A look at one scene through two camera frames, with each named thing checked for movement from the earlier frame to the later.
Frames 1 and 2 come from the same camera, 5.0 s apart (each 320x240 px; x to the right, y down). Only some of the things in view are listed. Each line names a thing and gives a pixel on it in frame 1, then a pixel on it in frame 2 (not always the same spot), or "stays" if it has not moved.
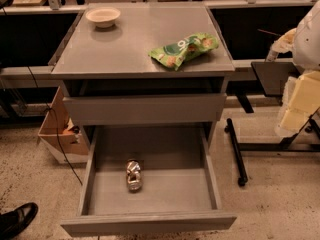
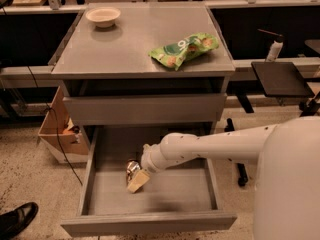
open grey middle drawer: (180, 190) stays
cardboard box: (68, 142) stays
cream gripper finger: (305, 96) → (152, 160)
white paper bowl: (103, 17) stays
